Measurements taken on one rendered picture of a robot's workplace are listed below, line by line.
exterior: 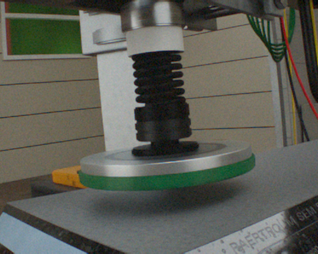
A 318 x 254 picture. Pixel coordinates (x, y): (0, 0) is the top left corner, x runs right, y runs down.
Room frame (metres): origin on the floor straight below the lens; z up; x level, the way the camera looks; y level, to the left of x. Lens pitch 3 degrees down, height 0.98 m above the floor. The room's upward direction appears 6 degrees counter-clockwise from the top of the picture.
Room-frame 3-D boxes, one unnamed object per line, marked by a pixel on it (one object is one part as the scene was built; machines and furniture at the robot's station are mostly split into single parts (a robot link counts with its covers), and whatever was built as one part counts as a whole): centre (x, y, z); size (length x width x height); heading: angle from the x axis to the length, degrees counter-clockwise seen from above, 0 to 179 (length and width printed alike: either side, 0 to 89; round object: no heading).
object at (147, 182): (0.56, -0.01, 0.91); 0.22 x 0.22 x 0.04
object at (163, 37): (0.56, -0.01, 1.05); 0.07 x 0.07 x 0.04
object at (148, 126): (0.56, -0.01, 0.95); 0.07 x 0.07 x 0.01
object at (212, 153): (0.56, -0.01, 0.91); 0.21 x 0.21 x 0.01
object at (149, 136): (0.56, -0.01, 0.94); 0.07 x 0.07 x 0.01
